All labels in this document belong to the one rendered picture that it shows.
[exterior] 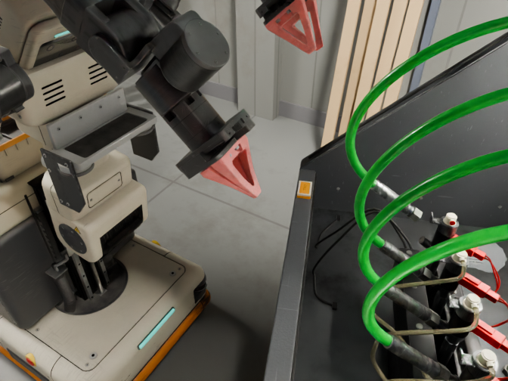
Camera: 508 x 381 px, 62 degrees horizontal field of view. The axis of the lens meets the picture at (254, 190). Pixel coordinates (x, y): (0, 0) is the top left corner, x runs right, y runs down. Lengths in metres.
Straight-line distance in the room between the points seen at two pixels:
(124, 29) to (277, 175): 2.16
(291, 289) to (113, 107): 0.63
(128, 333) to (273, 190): 1.28
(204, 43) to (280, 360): 0.47
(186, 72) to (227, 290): 1.58
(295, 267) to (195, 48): 0.48
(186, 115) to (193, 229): 1.77
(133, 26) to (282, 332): 0.50
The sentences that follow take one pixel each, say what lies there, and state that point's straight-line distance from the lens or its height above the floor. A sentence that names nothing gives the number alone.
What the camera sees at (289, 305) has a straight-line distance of 0.76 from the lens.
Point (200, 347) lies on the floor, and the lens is 1.83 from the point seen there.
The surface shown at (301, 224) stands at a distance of 0.90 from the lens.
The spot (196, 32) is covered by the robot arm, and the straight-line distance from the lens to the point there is 0.48.
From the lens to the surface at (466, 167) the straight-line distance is 0.48.
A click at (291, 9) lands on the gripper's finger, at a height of 1.38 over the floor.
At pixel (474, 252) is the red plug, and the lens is 0.75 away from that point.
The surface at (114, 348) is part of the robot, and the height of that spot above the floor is 0.28.
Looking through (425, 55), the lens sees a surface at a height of 1.36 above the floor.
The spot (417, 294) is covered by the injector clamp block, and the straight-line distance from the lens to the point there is 0.78.
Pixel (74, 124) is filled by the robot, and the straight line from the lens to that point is 1.05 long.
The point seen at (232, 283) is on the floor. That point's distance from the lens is 2.01.
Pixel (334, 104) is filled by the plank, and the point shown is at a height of 0.39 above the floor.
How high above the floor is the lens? 1.56
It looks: 39 degrees down
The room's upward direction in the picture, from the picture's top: straight up
